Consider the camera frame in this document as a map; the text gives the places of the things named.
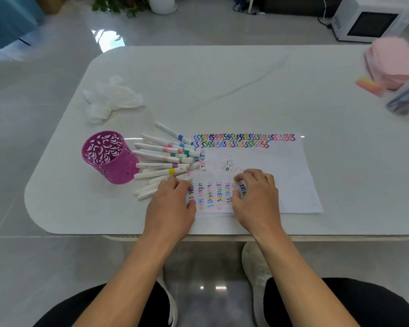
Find pink yellow eraser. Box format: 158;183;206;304
355;76;386;97

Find person's right white shoe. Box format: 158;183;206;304
241;241;273;327

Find person's left hand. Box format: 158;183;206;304
142;176;197;242

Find pink perforated pen holder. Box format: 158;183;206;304
81;130;140;185

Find white microwave oven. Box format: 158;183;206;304
331;0;409;43

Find crumpled white tissue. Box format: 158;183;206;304
83;75;145;125

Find microwave power cable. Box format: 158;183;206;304
317;0;334;30

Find bunch of dark pens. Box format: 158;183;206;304
388;90;409;111

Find person's left forearm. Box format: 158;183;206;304
73;231;183;327

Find pink pencil case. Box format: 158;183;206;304
364;36;409;91

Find person's right forearm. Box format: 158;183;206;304
252;224;360;327

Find person's right hand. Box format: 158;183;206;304
230;168;283;241

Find black trousers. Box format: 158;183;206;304
32;277;409;327

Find bunch of white markers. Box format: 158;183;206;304
132;121;202;201

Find blue curtain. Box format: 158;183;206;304
0;0;47;57

